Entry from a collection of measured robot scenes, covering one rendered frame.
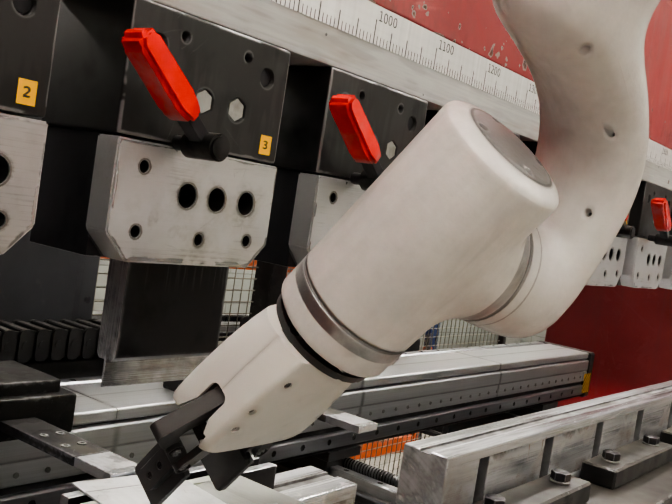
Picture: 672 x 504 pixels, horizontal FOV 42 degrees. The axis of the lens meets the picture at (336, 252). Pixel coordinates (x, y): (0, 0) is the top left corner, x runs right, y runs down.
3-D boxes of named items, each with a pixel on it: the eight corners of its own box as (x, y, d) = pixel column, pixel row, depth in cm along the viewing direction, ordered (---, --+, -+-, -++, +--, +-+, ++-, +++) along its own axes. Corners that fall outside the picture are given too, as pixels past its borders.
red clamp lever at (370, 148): (362, 90, 66) (402, 183, 72) (320, 88, 68) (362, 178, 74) (350, 105, 65) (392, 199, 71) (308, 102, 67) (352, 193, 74)
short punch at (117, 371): (110, 390, 61) (129, 255, 60) (92, 383, 62) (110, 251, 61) (212, 380, 69) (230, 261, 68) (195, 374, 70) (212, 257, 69)
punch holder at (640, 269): (630, 287, 134) (649, 181, 133) (578, 278, 139) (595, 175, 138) (660, 289, 146) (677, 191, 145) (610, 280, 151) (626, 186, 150)
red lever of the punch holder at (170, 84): (161, 21, 50) (235, 149, 56) (115, 21, 52) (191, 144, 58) (141, 40, 49) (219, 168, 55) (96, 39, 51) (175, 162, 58)
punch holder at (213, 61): (102, 261, 54) (139, -7, 53) (23, 241, 59) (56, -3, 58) (263, 269, 66) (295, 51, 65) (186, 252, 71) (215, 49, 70)
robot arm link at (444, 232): (398, 276, 59) (292, 229, 54) (538, 137, 54) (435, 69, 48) (438, 372, 53) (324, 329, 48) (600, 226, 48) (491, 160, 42)
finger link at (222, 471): (278, 399, 64) (227, 450, 67) (249, 403, 62) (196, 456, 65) (299, 435, 63) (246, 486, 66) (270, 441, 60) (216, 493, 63)
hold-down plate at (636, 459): (613, 490, 130) (616, 471, 129) (578, 479, 133) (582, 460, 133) (671, 461, 154) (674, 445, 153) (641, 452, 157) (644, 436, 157)
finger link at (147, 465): (194, 410, 58) (141, 466, 60) (157, 415, 55) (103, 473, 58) (216, 451, 56) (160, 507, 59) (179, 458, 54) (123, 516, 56)
